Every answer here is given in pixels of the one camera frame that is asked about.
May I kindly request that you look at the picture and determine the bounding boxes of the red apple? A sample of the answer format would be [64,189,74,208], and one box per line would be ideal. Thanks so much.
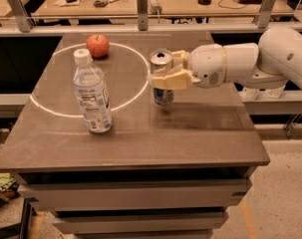
[86,34,110,58]

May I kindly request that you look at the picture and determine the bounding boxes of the clear sanitizer bottle left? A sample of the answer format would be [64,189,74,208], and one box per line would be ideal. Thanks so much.
[240,87,259,102]

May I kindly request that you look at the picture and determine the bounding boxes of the green snack bag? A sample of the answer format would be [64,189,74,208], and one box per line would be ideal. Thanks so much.
[0,173,19,207]

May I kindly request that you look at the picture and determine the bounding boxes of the clear sanitizer bottle right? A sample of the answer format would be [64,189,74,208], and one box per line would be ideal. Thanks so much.
[265,86,285,99]

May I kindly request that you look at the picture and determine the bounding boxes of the middle metal bracket post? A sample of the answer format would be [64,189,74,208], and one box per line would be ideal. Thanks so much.
[137,0,149,31]

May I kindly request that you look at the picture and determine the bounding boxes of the redbull can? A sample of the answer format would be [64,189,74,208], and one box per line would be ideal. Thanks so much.
[149,49,173,106]

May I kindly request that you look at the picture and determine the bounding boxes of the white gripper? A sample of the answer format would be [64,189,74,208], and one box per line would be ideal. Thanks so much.
[148,44,226,90]

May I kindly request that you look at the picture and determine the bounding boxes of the clear sanitizer bottle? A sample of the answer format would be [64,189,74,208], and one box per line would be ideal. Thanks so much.
[265,86,285,99]
[240,87,259,102]

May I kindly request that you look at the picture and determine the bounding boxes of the grey drawer cabinet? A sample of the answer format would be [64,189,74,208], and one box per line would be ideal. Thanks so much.
[20,178,251,239]

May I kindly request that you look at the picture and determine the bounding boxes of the white power strip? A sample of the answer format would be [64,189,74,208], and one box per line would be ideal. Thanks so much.
[148,0,161,15]

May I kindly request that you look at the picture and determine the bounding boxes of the clear plastic water bottle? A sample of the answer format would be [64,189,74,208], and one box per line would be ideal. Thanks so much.
[73,49,113,133]

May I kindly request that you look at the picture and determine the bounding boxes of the metal bracket post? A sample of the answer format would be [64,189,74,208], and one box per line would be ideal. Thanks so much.
[254,0,276,29]
[7,0,33,33]
[137,0,149,31]

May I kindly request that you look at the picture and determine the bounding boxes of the black sunglasses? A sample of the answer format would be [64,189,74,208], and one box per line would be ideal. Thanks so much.
[94,0,108,7]

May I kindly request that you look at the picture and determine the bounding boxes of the left metal bracket post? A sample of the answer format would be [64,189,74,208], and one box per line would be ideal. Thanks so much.
[7,0,33,33]

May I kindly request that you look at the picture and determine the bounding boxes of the right metal bracket post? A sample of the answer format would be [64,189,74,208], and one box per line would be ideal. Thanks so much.
[254,0,276,29]

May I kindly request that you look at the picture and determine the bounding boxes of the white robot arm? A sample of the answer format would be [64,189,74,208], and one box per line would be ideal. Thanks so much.
[148,27,302,90]

